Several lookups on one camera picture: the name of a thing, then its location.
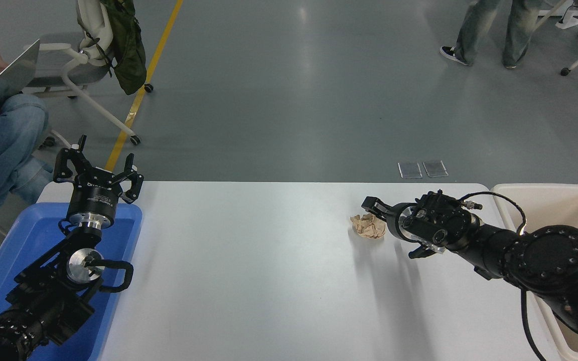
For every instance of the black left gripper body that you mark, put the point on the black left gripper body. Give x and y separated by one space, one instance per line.
93 198

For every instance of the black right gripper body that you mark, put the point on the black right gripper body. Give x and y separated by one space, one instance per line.
394 223

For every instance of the tan paper ball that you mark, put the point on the tan paper ball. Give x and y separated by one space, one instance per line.
368 228

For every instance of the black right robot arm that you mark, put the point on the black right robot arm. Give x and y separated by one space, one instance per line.
550 260

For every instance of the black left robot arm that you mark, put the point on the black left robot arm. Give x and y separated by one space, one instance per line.
43 301

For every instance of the metal floor plate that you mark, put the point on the metal floor plate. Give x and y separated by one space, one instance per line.
435 169
410 170

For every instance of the seated person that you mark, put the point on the seated person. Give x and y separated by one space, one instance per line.
8 145

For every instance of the blue plastic tray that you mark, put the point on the blue plastic tray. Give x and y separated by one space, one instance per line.
38 235

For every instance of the white grey office chair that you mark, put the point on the white grey office chair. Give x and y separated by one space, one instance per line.
88 55

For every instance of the dark green backpack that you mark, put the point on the dark green backpack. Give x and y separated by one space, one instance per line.
128 45

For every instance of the large pale plastic bin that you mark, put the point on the large pale plastic bin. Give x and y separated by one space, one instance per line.
555 205

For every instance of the standing person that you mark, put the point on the standing person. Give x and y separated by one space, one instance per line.
474 30

